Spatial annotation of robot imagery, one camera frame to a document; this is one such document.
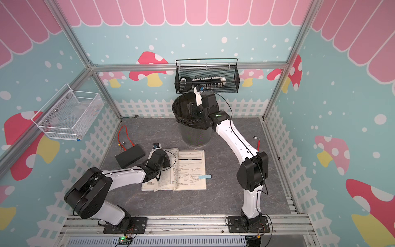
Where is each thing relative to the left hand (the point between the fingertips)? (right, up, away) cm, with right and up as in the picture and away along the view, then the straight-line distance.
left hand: (167, 159), depth 94 cm
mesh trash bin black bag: (+18, +21, -11) cm, 30 cm away
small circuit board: (-15, -35, -21) cm, 44 cm away
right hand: (+16, +32, -12) cm, 37 cm away
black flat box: (-27, 0, +4) cm, 27 cm away
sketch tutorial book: (+13, -7, -2) cm, 15 cm away
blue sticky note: (+23, -10, -4) cm, 25 cm away
